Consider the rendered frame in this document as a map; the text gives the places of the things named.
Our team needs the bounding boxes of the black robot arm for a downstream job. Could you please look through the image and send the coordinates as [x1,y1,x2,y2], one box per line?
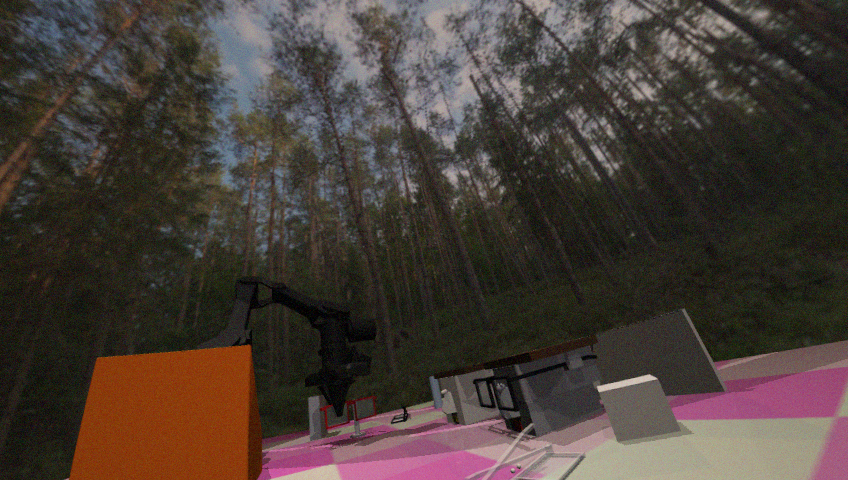
[197,276,377,365]

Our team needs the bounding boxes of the red glasses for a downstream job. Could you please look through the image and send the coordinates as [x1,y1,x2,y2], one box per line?
[320,396,377,429]

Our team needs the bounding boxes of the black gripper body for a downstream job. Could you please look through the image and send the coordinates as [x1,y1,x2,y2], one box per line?
[305,341,371,387]

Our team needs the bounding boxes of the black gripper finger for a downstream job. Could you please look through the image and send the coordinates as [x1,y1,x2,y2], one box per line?
[326,380,356,417]
[317,385,333,405]

